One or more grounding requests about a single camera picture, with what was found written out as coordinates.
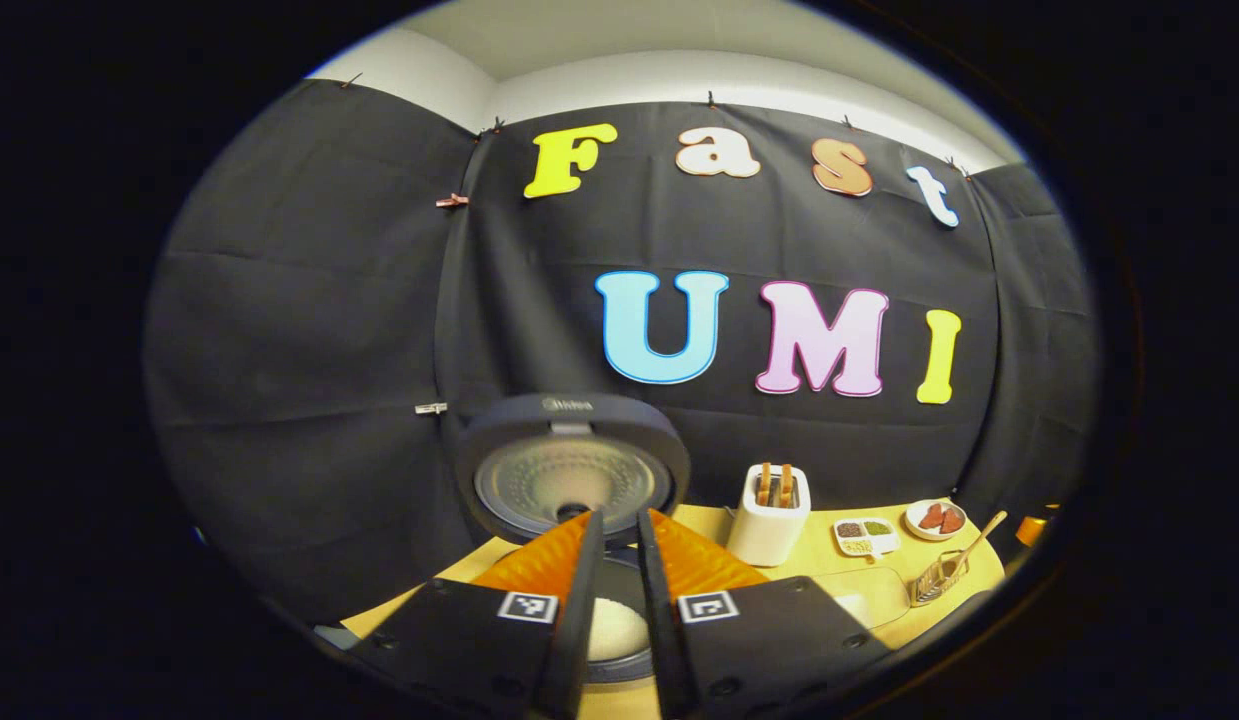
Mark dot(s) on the white rice heap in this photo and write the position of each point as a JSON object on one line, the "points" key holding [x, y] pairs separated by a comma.
{"points": [[619, 630]]}

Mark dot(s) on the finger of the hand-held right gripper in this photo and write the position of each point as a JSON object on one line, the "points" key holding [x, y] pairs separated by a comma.
{"points": [[1031, 530]]}

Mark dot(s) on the black backdrop cloth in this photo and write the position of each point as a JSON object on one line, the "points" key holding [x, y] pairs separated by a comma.
{"points": [[299, 300]]}

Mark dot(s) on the toast bread slice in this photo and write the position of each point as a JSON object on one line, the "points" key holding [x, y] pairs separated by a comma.
{"points": [[785, 485], [764, 485]]}

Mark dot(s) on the dark blue rice cooker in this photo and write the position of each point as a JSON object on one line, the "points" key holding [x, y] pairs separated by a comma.
{"points": [[569, 415]]}

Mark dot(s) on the white round plate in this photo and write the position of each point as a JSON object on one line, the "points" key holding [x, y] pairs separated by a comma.
{"points": [[936, 535]]}

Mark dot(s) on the white toaster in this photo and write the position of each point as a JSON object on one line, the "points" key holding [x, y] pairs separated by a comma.
{"points": [[764, 535]]}

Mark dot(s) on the clear box of rice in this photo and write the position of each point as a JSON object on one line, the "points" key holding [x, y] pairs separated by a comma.
{"points": [[869, 600]]}

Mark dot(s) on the red meat slice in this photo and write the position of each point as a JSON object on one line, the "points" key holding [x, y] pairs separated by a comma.
{"points": [[951, 520], [931, 517]]}

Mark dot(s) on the wooden spoon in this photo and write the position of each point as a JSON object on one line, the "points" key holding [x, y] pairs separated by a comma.
{"points": [[969, 545]]}

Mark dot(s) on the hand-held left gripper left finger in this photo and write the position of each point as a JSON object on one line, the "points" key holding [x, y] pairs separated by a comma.
{"points": [[579, 620]]}

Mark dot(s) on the white divided bean dish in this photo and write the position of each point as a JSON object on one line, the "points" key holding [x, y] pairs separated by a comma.
{"points": [[864, 535]]}

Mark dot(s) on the pink clothes peg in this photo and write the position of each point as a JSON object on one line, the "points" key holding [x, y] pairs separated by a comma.
{"points": [[452, 200]]}

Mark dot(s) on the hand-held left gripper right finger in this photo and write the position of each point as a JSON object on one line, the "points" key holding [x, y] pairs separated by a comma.
{"points": [[659, 620]]}

